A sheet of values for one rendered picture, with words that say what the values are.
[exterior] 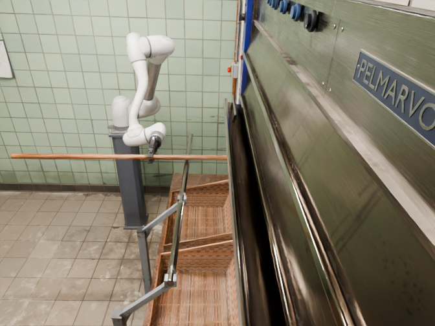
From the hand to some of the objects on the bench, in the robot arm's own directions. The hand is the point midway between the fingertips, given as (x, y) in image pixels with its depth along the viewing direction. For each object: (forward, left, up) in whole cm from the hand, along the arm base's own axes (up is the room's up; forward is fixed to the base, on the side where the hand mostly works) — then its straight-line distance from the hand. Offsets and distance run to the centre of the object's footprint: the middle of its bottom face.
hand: (151, 156), depth 186 cm
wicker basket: (-2, +31, -61) cm, 68 cm away
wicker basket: (+58, +30, -61) cm, 90 cm away
